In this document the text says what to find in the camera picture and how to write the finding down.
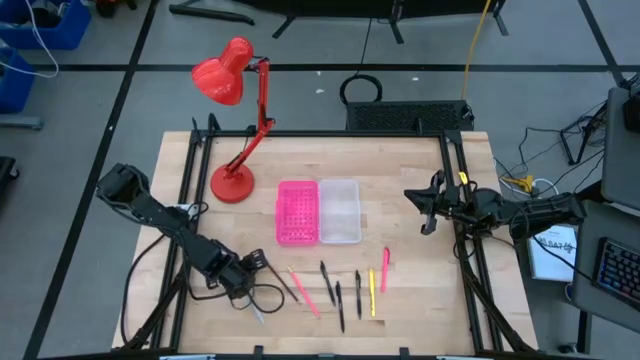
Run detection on white cable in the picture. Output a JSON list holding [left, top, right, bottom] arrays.
[[0, 0, 60, 79]]

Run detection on black coiled cable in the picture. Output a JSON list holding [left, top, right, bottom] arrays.
[[338, 19, 384, 107]]

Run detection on black pen with clear barrel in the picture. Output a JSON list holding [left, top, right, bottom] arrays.
[[354, 269, 363, 321], [319, 259, 337, 308]]

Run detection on black backlit keyboard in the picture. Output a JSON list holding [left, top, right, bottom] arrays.
[[593, 236, 640, 310]]

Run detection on large blue storage bin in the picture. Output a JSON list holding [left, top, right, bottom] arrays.
[[0, 0, 93, 51]]

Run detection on red desk lamp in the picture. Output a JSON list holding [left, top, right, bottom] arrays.
[[190, 35, 276, 205]]

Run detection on small blue storage bin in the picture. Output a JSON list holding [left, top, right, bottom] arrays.
[[0, 47, 36, 114]]

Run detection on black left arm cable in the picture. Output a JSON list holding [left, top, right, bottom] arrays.
[[119, 199, 287, 347]]

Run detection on black room divider screen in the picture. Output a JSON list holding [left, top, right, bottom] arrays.
[[234, 0, 509, 45]]

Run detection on pink plastic box lid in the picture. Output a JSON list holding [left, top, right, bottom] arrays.
[[274, 179, 321, 247]]

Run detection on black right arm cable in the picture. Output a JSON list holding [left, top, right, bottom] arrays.
[[452, 219, 597, 282]]

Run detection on dark grey keyboard desk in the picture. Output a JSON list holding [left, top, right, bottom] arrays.
[[571, 199, 640, 321]]

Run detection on clear plastic supply box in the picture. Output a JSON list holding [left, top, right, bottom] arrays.
[[317, 178, 363, 245]]

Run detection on thin black pencil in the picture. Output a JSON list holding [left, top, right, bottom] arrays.
[[266, 262, 301, 304]]

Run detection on black perforated computer case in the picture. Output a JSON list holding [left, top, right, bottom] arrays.
[[345, 99, 475, 133]]

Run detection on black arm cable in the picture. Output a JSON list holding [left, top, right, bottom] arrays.
[[119, 199, 287, 347], [452, 219, 597, 282]]

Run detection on yellow cable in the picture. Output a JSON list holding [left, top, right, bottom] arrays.
[[460, 0, 494, 100]]

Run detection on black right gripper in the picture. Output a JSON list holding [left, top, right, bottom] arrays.
[[403, 169, 477, 237]]

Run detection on yellow power plug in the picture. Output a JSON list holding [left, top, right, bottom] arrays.
[[501, 174, 536, 194]]

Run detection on white paper booklet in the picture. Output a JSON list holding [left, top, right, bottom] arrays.
[[526, 223, 579, 284]]

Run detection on pink pencil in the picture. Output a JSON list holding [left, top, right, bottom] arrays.
[[286, 265, 322, 320]]

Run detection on matte black pen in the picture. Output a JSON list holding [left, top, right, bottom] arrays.
[[334, 280, 347, 335]]

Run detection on pink highlighter pen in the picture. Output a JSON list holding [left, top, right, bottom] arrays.
[[379, 246, 392, 294]]

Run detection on black floor stand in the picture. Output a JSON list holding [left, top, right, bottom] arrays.
[[558, 102, 609, 167]]

